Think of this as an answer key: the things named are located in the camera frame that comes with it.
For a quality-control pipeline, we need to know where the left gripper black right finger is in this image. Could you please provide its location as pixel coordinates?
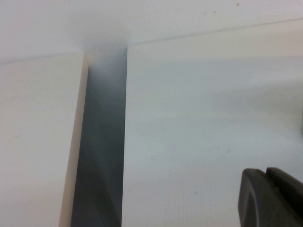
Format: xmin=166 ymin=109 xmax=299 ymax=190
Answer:
xmin=266 ymin=167 xmax=303 ymax=227

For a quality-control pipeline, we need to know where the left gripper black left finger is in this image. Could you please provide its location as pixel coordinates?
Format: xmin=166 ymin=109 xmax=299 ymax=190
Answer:
xmin=237 ymin=168 xmax=285 ymax=227

